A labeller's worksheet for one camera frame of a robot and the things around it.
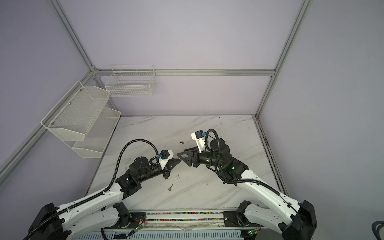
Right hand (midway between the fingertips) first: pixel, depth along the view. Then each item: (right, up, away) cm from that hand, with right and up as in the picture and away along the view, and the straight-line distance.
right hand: (180, 153), depth 65 cm
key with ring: (-8, -23, +19) cm, 31 cm away
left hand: (-1, -4, +7) cm, 9 cm away
